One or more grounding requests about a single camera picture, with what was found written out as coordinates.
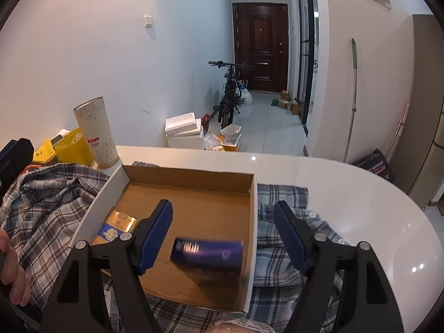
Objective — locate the black bicycle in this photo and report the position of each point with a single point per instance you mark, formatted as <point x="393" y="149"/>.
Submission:
<point x="229" y="97"/>

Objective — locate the beige refrigerator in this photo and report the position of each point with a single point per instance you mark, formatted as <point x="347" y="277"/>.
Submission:
<point x="423" y="111"/>

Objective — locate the white plastic bag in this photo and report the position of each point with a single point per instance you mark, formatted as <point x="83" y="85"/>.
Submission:
<point x="245" y="96"/>

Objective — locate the tall white tumbler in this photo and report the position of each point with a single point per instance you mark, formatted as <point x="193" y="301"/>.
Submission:
<point x="97" y="131"/>

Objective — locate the white light switch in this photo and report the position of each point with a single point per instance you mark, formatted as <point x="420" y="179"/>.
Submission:
<point x="148" y="21"/>

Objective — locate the person's left hand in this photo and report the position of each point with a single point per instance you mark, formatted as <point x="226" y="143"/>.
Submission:
<point x="14" y="277"/>

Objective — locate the black cardboard box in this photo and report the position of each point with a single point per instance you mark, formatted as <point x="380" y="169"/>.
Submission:
<point x="376" y="164"/>

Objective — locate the black framed glass door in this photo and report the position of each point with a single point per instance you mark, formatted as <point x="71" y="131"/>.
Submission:
<point x="305" y="48"/>

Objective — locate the clear plastic bag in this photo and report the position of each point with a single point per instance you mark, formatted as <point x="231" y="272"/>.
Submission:
<point x="231" y="135"/>

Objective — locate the white foam box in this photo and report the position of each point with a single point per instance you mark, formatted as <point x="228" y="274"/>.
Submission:
<point x="180" y="123"/>
<point x="187" y="140"/>

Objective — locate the dark red entrance door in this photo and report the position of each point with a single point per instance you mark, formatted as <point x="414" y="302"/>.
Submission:
<point x="260" y="45"/>

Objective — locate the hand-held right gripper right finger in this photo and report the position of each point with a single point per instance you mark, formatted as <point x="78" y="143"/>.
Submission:
<point x="288" y="236"/>

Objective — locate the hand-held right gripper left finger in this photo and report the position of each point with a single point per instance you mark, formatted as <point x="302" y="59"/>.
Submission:
<point x="156" y="236"/>

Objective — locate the purple rectangular box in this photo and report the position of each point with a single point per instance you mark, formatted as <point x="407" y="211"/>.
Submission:
<point x="208" y="254"/>

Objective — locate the gold tin box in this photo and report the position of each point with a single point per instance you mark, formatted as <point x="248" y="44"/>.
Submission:
<point x="118" y="223"/>

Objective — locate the yellow plastic bag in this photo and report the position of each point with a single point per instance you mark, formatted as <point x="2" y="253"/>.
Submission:
<point x="74" y="147"/>

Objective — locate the plaid shirt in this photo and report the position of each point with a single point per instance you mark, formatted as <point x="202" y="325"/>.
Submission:
<point x="45" y="208"/>

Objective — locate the small cardboard box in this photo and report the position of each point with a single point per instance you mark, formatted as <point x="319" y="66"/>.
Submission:
<point x="285" y="94"/>
<point x="293" y="107"/>

